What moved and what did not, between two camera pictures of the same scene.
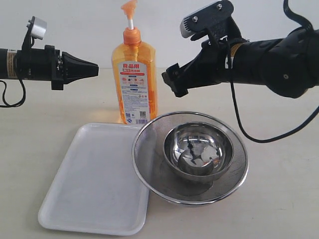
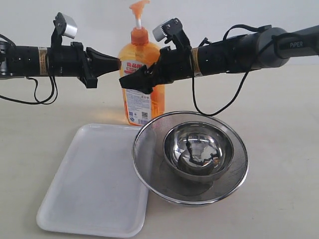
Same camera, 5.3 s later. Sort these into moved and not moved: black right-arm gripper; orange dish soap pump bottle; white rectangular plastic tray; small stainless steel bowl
Moved: black right-arm gripper; orange dish soap pump bottle
Not moved: small stainless steel bowl; white rectangular plastic tray
